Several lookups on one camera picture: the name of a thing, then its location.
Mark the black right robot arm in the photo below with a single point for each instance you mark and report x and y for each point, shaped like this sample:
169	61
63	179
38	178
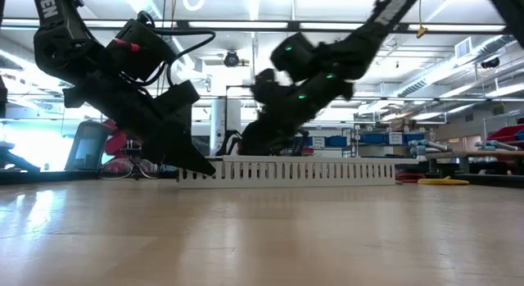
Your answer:
380	28

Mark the black overhead camera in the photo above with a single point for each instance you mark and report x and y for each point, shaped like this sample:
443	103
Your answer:
231	59

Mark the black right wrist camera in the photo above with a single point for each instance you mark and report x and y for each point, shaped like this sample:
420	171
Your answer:
266	87

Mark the black background robot arm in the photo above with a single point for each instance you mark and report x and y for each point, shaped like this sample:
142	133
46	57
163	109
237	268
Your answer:
229	142
302	144

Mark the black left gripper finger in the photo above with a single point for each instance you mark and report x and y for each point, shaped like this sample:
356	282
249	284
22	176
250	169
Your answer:
180	155

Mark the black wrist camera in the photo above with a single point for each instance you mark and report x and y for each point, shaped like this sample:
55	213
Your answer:
266	87
139	48

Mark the grey mesh office chair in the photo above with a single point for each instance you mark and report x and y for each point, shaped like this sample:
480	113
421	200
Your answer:
88	146

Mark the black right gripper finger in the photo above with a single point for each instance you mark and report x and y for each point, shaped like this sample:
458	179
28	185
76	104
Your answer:
266	140

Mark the black safety glasses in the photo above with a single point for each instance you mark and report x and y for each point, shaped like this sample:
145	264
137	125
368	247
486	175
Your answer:
123	169

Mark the long silver aluminium rail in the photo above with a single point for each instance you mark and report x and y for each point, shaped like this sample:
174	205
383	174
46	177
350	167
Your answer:
368	159

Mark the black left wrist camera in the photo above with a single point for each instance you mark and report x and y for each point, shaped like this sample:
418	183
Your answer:
139	48

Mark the blue storage bin shelf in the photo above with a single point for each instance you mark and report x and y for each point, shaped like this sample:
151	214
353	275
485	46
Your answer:
368	151

